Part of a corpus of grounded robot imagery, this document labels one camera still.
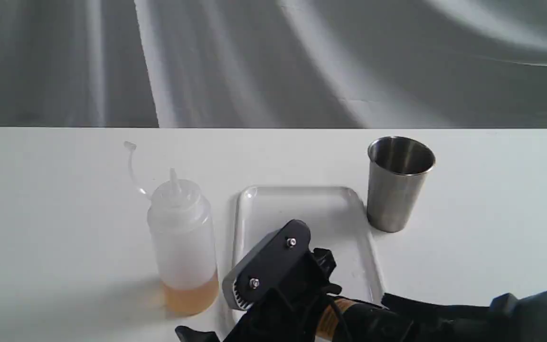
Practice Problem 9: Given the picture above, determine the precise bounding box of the stainless steel cup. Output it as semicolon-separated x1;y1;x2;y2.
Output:
366;136;436;233

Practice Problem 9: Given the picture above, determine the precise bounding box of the white plastic tray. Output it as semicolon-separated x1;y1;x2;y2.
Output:
231;186;385;304

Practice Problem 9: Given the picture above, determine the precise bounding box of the clear plastic squeeze bottle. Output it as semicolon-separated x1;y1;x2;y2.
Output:
124;141;219;316

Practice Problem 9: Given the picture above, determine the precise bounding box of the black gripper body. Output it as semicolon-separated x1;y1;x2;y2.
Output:
225;247;350;342

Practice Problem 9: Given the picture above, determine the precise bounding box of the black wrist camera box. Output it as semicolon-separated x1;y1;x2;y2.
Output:
221;219;311;311

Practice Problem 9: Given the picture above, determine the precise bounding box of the grey backdrop cloth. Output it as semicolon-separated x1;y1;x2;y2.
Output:
0;0;547;128

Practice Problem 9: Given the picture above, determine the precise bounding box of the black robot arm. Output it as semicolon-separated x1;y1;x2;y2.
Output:
224;284;547;342

